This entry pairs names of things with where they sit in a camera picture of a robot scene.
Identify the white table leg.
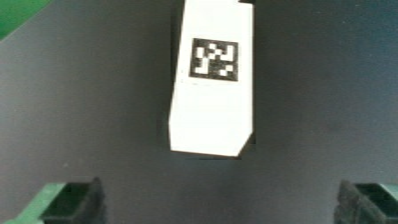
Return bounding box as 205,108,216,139
169,0,257,157

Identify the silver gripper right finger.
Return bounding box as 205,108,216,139
335,180,398,224

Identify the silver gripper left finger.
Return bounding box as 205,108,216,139
17,178,107,224

